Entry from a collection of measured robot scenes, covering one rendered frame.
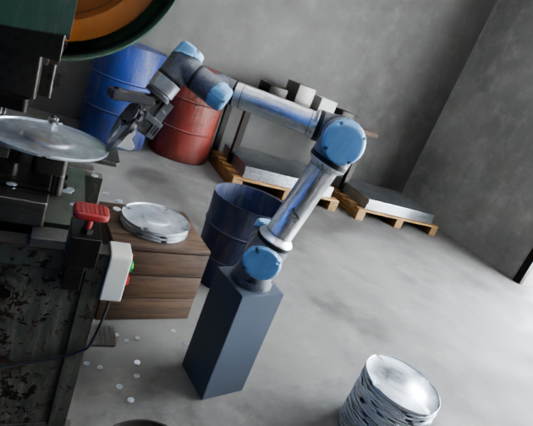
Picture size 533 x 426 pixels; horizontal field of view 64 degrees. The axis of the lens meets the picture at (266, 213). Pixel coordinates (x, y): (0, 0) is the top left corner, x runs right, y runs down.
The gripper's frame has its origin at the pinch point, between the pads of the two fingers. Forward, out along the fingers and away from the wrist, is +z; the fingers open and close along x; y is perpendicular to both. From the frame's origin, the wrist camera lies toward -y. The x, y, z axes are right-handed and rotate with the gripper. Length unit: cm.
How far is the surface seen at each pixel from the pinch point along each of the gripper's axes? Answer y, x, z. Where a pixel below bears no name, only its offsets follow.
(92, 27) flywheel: -10.4, 34.2, -23.5
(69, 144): -8.2, -0.6, 4.9
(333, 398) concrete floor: 124, -42, 31
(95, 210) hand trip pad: -8.9, -31.7, 8.1
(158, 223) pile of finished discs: 54, 33, 20
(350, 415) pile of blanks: 112, -56, 27
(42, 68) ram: -23.5, -0.3, -6.9
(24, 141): -17.5, -1.5, 9.8
